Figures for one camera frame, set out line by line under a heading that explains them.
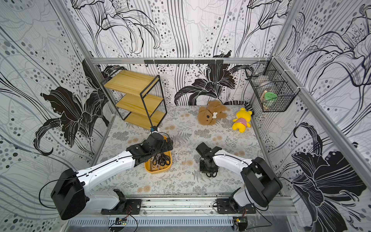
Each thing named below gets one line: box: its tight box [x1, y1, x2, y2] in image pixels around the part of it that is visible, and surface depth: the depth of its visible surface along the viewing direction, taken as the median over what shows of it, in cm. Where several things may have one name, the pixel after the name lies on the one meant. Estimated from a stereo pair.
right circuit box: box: [232, 216, 248, 232], surface depth 71 cm
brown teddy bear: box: [197, 100, 230, 126], surface depth 106 cm
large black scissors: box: [157, 152, 171, 167], surface depth 88 cm
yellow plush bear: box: [231, 107, 253, 133], surface depth 106 cm
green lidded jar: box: [262, 91, 279, 109], surface depth 80 cm
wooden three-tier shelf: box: [100, 66, 168, 130], surface depth 92 cm
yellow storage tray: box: [144, 150, 172, 174], surface depth 86 cm
